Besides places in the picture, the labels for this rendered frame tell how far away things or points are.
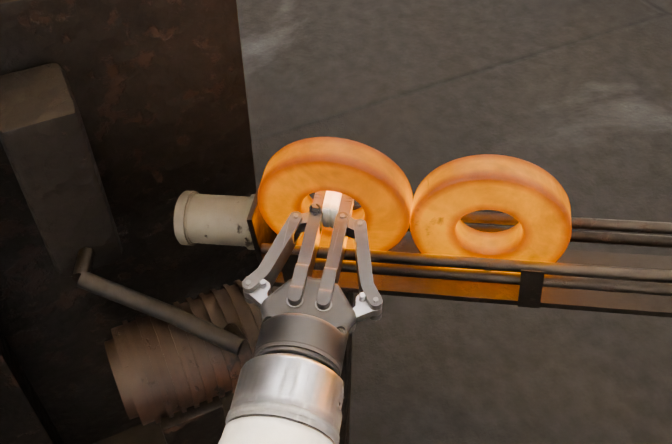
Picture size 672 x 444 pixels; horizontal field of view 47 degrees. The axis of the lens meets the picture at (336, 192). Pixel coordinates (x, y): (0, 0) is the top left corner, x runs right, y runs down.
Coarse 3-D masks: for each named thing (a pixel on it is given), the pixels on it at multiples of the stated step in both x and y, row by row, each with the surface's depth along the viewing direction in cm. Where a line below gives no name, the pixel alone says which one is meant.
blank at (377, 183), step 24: (288, 144) 75; (312, 144) 73; (336, 144) 73; (360, 144) 73; (288, 168) 73; (312, 168) 73; (336, 168) 72; (360, 168) 72; (384, 168) 73; (264, 192) 77; (288, 192) 76; (312, 192) 75; (360, 192) 74; (384, 192) 73; (408, 192) 76; (264, 216) 80; (288, 216) 79; (360, 216) 79; (384, 216) 76; (408, 216) 76; (384, 240) 79
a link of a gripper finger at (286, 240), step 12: (300, 216) 73; (288, 228) 72; (276, 240) 72; (288, 240) 72; (276, 252) 71; (288, 252) 73; (264, 264) 70; (276, 264) 70; (252, 276) 69; (264, 276) 69; (276, 276) 71; (252, 288) 68
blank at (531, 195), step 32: (480, 160) 72; (512, 160) 71; (416, 192) 76; (448, 192) 72; (480, 192) 72; (512, 192) 71; (544, 192) 70; (416, 224) 76; (448, 224) 75; (544, 224) 73; (480, 256) 78; (512, 256) 77; (544, 256) 76
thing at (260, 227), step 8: (256, 192) 80; (256, 200) 79; (256, 208) 78; (248, 216) 77; (256, 216) 78; (248, 224) 78; (256, 224) 79; (264, 224) 81; (256, 232) 79; (264, 232) 82; (272, 232) 85; (256, 240) 79; (264, 240) 82; (272, 240) 85; (256, 248) 80
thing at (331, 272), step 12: (336, 216) 73; (348, 216) 73; (336, 228) 72; (336, 240) 71; (336, 252) 71; (336, 264) 70; (324, 276) 68; (336, 276) 69; (324, 288) 67; (324, 300) 66
